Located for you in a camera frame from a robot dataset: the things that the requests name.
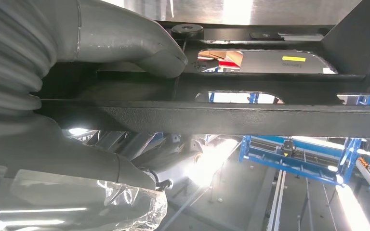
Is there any stainless steel workbench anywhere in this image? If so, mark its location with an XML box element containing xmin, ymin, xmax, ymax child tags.
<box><xmin>102</xmin><ymin>0</ymin><xmax>363</xmax><ymax>26</ymax></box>

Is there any blue metal shelf rack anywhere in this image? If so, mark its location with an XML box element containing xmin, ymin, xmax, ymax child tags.
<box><xmin>207</xmin><ymin>92</ymin><xmax>370</xmax><ymax>208</ymax></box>

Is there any cardboard box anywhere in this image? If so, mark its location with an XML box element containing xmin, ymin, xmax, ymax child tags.
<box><xmin>198</xmin><ymin>51</ymin><xmax>244</xmax><ymax>67</ymax></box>

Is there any dark grey pad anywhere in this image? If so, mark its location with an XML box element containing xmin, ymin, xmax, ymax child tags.
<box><xmin>240</xmin><ymin>51</ymin><xmax>331</xmax><ymax>75</ymax></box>

